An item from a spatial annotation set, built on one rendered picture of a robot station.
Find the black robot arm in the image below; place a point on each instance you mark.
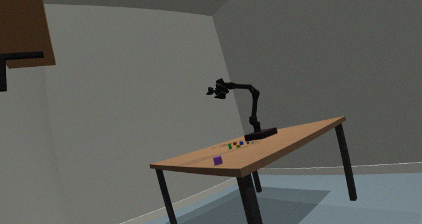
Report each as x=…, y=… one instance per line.
x=220, y=84

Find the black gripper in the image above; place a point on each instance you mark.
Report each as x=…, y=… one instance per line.
x=219, y=95

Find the purple cube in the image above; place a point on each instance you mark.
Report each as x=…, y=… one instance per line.
x=217, y=160

